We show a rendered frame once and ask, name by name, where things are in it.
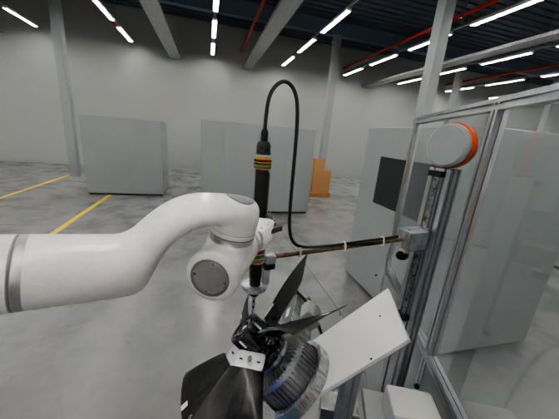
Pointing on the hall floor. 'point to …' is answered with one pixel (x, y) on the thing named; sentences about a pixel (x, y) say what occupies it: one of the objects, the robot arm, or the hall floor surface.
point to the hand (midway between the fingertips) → (259, 218)
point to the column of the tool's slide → (401, 361)
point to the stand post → (347, 398)
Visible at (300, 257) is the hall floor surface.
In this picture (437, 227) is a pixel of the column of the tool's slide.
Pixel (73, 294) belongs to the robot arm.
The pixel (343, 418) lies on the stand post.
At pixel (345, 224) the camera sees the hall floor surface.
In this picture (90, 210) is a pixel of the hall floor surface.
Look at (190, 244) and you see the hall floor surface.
